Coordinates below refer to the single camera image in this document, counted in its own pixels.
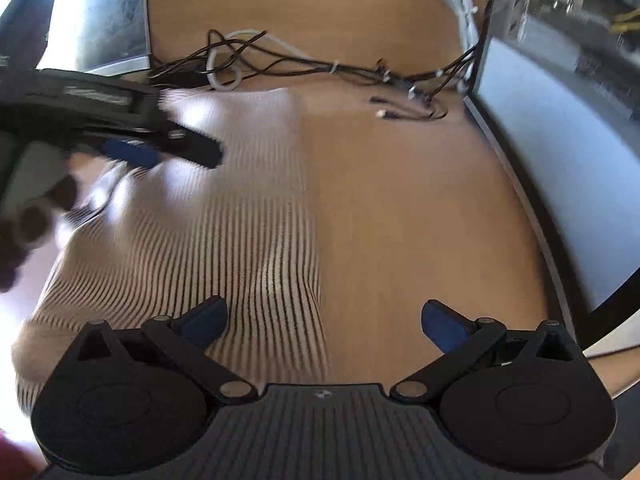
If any beige black striped sweater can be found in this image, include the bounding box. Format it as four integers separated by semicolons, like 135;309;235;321
12;89;330;413

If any person's left hand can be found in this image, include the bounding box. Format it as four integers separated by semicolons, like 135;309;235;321
1;132;78;292

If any black curved monitor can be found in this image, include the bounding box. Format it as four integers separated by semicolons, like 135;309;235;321
1;0;151;76

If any black cable bundle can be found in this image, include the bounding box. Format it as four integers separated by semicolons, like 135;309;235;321
148;28;482;123

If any white cable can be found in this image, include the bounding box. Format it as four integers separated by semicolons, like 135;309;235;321
432;0;482;94

